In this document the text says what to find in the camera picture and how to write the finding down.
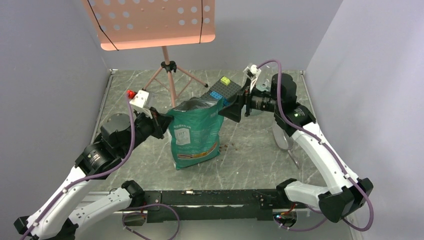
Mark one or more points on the pink music stand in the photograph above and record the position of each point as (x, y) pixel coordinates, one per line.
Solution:
(135, 24)

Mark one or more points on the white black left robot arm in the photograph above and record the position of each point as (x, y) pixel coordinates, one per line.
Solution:
(62, 217)

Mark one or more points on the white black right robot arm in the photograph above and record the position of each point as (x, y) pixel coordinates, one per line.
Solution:
(345, 192)

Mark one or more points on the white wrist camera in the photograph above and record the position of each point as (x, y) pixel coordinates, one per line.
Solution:
(252, 71)
(141, 101)

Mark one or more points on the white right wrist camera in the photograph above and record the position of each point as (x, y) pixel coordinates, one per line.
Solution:
(252, 71)

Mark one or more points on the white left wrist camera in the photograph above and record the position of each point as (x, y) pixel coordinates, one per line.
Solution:
(141, 101)

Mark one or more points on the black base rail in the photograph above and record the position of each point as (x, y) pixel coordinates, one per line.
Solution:
(191, 205)

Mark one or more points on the green pet food bag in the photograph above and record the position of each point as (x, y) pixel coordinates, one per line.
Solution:
(195, 131)

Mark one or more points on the blue toy brick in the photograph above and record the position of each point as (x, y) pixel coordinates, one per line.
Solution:
(216, 95)

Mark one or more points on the dark grey brick baseplate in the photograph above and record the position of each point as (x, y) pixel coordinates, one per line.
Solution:
(226, 91)

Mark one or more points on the teal double pet bowl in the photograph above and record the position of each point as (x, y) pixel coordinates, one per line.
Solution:
(262, 100)

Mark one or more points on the metal food scoop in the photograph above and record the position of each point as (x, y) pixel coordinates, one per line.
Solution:
(284, 142)

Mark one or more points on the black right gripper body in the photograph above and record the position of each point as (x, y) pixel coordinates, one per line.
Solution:
(244, 98)

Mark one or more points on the spilled kibble on table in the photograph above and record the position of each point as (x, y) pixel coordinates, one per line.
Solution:
(229, 148)

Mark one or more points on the yellow toy brick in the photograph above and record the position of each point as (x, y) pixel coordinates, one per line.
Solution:
(225, 80)

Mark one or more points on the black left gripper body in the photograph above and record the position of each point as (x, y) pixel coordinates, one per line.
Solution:
(155, 127)

